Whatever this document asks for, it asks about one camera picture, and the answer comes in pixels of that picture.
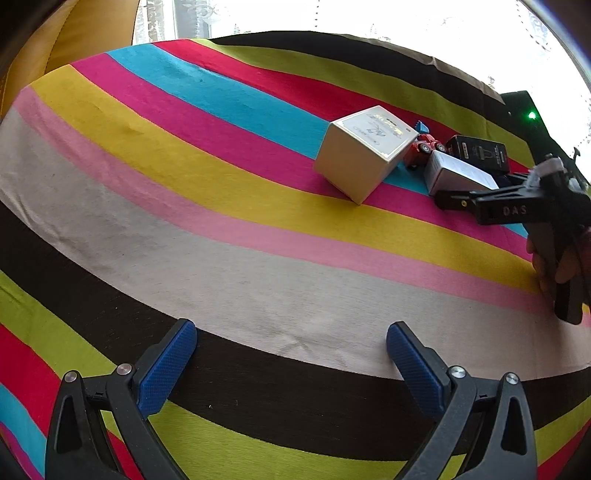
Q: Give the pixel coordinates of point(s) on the black printed box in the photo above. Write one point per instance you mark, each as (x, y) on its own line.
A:
(487, 155)

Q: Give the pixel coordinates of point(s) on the white lace curtain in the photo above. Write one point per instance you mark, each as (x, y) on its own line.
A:
(161, 20)

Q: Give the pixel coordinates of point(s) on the yellow sofa cushion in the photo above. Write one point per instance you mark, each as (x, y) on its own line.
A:
(76, 30)

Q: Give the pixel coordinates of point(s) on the beige tall box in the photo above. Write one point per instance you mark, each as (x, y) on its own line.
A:
(360, 150)

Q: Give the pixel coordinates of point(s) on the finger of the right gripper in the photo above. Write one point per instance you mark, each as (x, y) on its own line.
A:
(516, 179)
(461, 200)

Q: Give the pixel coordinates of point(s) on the striped colourful cloth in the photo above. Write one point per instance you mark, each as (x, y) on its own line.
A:
(175, 179)

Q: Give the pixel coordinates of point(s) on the white silver long box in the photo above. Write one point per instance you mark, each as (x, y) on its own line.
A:
(447, 173)

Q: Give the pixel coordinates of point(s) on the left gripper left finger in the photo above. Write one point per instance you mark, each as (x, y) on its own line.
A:
(77, 444)

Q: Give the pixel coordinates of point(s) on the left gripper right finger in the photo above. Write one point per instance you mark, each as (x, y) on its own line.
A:
(504, 443)

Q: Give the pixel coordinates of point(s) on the black tracker with green light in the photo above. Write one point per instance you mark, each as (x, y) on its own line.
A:
(527, 120)

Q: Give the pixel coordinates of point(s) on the person's right hand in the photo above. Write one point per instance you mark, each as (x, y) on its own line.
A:
(575, 260)

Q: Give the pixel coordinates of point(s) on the red toy car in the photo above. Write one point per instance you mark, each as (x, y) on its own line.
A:
(422, 148)

